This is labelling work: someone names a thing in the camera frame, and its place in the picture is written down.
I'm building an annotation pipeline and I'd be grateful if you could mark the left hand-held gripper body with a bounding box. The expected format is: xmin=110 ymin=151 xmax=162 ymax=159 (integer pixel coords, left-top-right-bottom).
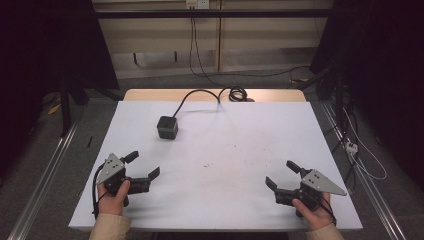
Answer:
xmin=95 ymin=152 xmax=152 ymax=198

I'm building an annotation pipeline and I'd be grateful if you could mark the thick black power cable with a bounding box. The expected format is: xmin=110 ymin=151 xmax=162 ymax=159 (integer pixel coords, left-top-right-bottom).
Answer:
xmin=172 ymin=85 xmax=249 ymax=118

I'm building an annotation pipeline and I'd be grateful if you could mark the black curtain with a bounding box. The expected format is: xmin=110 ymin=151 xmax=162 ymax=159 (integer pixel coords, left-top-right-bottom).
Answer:
xmin=0 ymin=0 xmax=121 ymax=181
xmin=309 ymin=0 xmax=424 ymax=183

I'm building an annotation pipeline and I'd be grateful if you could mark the hand-held gripper black cable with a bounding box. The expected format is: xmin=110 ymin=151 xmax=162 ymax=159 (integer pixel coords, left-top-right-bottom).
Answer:
xmin=91 ymin=162 xmax=109 ymax=220
xmin=313 ymin=193 xmax=338 ymax=226

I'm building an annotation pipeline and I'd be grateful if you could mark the thin black wall cable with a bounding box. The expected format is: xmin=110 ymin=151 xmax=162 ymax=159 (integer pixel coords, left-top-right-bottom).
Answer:
xmin=188 ymin=16 xmax=312 ymax=88

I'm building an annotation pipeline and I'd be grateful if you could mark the black horizontal metal bar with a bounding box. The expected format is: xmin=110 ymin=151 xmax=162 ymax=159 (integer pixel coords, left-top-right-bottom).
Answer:
xmin=94 ymin=8 xmax=335 ymax=19

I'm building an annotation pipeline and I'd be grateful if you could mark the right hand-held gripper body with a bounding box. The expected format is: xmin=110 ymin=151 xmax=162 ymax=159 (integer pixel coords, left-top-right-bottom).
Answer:
xmin=274 ymin=168 xmax=348 ymax=212

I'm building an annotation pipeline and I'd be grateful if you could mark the thin white cable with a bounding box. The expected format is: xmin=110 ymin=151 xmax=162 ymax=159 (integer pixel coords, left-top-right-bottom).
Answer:
xmin=342 ymin=108 xmax=388 ymax=182

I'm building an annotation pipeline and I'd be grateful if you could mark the person's left hand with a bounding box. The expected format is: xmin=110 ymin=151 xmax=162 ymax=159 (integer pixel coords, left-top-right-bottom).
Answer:
xmin=97 ymin=179 xmax=132 ymax=217

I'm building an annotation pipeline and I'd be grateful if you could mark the black cube power socket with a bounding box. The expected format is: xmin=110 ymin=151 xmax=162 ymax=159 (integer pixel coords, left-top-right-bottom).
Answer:
xmin=156 ymin=115 xmax=180 ymax=141

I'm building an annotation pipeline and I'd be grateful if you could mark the person's right hand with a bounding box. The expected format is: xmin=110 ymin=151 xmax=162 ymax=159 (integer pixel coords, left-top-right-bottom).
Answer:
xmin=291 ymin=192 xmax=336 ymax=232

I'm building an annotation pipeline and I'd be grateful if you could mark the left hand-held gripper black cable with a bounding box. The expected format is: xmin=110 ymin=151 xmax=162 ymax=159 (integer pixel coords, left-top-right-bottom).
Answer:
xmin=91 ymin=162 xmax=109 ymax=220

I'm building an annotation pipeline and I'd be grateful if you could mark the white wall socket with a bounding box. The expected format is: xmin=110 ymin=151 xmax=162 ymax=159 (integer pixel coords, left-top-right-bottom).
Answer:
xmin=185 ymin=0 xmax=211 ymax=10

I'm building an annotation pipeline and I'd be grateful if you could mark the white table cover sheet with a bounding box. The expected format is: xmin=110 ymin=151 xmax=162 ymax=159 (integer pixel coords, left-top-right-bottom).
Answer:
xmin=68 ymin=100 xmax=364 ymax=232

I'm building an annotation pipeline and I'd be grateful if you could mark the yellow floor tape strip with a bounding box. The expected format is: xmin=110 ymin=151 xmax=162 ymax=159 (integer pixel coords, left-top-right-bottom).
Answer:
xmin=47 ymin=103 xmax=63 ymax=116

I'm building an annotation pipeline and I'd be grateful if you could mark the right hand-held gripper black cable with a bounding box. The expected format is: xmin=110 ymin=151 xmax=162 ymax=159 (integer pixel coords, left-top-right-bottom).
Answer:
xmin=313 ymin=193 xmax=338 ymax=226

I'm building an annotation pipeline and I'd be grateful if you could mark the aluminium floor rail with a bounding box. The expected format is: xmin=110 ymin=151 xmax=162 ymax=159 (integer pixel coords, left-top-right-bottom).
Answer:
xmin=320 ymin=101 xmax=408 ymax=240
xmin=7 ymin=121 xmax=80 ymax=240

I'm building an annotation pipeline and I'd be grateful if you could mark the white power strip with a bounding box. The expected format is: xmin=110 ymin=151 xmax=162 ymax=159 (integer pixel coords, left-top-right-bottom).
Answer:
xmin=344 ymin=139 xmax=360 ymax=157

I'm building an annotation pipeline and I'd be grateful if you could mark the black metal stand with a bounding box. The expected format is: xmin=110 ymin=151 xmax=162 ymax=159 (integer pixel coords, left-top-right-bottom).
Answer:
xmin=58 ymin=75 xmax=74 ymax=138

